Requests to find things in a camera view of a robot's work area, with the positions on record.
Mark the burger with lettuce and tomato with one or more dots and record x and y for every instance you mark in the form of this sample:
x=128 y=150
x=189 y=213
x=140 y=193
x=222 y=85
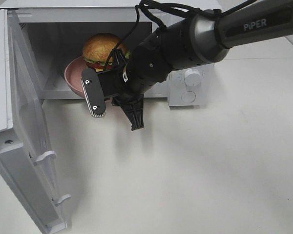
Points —
x=97 y=49

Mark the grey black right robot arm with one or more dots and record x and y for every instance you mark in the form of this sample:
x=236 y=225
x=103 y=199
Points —
x=185 y=37

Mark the white microwave oven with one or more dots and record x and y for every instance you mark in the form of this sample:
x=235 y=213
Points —
x=53 y=33

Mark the white microwave door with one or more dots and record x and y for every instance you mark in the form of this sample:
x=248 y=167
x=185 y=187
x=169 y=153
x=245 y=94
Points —
x=27 y=160

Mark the white round door button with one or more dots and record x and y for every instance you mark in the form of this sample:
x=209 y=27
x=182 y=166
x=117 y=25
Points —
x=188 y=97

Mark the white timer knob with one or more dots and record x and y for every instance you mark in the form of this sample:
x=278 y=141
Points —
x=192 y=77

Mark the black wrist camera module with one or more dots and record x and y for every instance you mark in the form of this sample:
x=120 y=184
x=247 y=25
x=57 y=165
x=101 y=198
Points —
x=93 y=93

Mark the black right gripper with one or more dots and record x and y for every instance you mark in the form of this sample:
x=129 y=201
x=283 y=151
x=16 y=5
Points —
x=129 y=79

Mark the pink round plate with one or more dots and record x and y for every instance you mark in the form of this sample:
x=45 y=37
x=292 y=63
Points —
x=73 y=75

